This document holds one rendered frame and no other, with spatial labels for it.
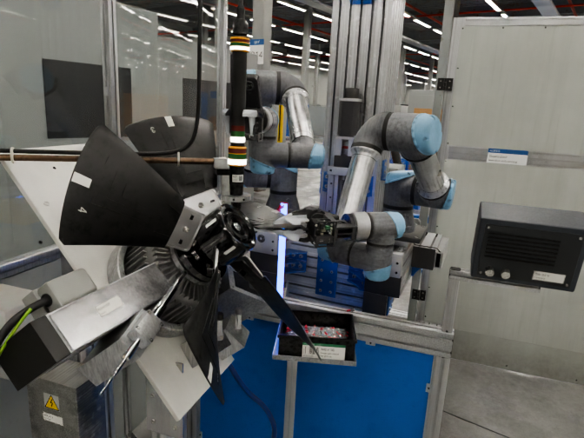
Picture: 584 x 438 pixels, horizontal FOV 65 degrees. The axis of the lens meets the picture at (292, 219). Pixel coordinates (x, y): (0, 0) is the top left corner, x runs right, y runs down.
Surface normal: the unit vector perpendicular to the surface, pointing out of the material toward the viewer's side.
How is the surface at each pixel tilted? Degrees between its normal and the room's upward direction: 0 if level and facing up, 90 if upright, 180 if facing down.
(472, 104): 90
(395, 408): 90
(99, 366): 102
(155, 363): 50
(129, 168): 76
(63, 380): 0
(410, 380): 90
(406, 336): 90
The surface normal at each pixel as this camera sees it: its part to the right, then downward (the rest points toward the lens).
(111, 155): 0.73, -0.12
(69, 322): 0.76, -0.53
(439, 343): -0.33, 0.21
